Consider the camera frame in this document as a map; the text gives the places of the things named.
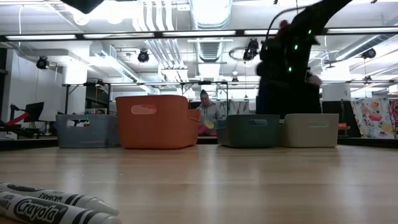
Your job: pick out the teal plastic bin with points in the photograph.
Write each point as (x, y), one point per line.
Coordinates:
(248, 135)

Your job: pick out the white ceiling pipe bundle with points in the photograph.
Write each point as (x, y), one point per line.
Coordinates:
(166, 54)

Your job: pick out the colourful floral cloth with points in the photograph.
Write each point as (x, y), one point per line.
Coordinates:
(373, 118)
(395, 115)

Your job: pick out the black upright panel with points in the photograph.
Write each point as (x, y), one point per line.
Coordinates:
(345, 112)

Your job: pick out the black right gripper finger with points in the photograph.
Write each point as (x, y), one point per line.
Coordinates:
(286, 99)

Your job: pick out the white ceiling vent duct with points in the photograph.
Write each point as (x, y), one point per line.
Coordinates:
(119, 68)

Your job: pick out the black aluminium table frame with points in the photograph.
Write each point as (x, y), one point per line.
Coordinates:
(28, 143)

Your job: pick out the teal and white cloth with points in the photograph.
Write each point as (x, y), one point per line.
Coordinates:
(236, 107)

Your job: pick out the black metal frame stand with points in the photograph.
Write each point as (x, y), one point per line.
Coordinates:
(66, 96)

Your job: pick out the black ceiling spotlight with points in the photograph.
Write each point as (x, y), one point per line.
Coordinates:
(42, 63)
(250, 51)
(369, 53)
(143, 56)

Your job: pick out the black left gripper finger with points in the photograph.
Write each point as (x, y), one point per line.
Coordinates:
(82, 5)

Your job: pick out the white crayon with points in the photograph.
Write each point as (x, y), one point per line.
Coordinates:
(62, 196)
(46, 213)

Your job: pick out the light grey plastic bin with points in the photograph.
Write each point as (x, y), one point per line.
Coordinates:
(311, 135)

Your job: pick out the orange plastic bin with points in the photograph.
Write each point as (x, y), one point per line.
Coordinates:
(158, 130)

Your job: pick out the black monitor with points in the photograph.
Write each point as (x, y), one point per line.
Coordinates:
(33, 112)

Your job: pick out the brown plastic bin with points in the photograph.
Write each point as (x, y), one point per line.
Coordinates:
(93, 133)

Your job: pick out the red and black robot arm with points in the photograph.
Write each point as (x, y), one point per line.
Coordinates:
(17, 119)

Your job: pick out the person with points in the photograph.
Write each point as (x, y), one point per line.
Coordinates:
(209, 110)

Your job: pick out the black overhead frame beam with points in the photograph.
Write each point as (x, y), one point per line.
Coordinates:
(80, 36)

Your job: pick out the pink and yellow object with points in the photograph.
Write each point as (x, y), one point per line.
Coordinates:
(206, 126)

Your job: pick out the silver ceiling air duct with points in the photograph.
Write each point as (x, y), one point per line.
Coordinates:
(210, 51)
(363, 46)

